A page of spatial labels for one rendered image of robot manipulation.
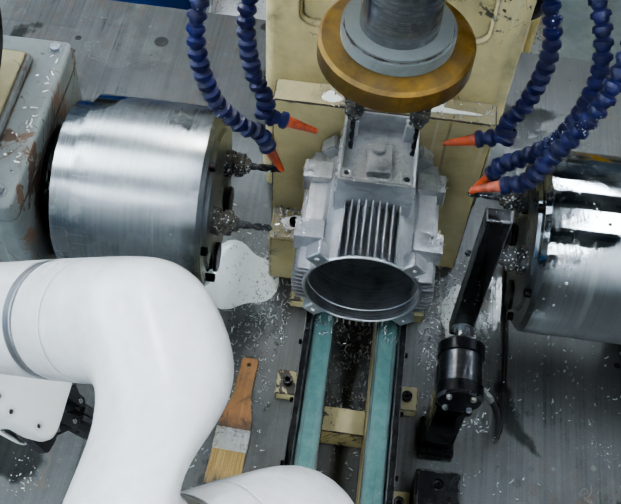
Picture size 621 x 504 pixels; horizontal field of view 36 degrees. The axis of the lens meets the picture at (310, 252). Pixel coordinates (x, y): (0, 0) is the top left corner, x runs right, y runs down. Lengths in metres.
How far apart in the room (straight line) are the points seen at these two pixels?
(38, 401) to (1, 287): 0.29
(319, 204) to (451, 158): 0.20
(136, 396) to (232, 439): 0.80
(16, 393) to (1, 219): 0.30
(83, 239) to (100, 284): 0.61
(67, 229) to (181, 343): 0.68
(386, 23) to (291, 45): 0.36
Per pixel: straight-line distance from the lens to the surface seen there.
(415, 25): 1.03
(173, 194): 1.19
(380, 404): 1.29
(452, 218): 1.44
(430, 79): 1.06
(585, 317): 1.25
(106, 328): 0.61
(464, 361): 1.19
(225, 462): 1.37
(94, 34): 1.90
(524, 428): 1.44
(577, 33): 3.23
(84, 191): 1.21
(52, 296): 0.66
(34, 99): 1.29
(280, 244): 1.44
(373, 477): 1.25
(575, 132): 1.06
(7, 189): 1.20
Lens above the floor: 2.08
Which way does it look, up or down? 56 degrees down
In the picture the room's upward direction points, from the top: 4 degrees clockwise
